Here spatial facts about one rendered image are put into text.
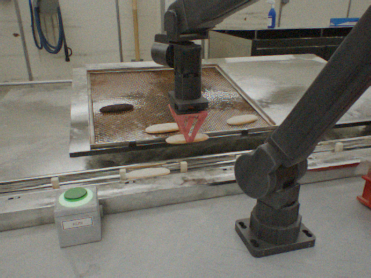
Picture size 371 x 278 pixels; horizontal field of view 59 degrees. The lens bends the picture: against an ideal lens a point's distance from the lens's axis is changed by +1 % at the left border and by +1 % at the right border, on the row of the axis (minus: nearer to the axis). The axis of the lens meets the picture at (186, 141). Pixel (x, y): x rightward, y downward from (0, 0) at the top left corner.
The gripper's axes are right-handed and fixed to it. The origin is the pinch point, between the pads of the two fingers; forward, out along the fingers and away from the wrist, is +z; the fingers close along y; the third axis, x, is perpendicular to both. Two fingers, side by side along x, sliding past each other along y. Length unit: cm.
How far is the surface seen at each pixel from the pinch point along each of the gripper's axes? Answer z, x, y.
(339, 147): 7.1, 40.7, 1.4
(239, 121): 3.1, 18.8, -13.3
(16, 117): 12, -47, -60
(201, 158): 7.7, 4.3, -2.4
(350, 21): -7, 228, -223
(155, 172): 7.6, -7.9, 1.5
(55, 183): 7.5, -28.7, 1.2
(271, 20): -10, 133, -206
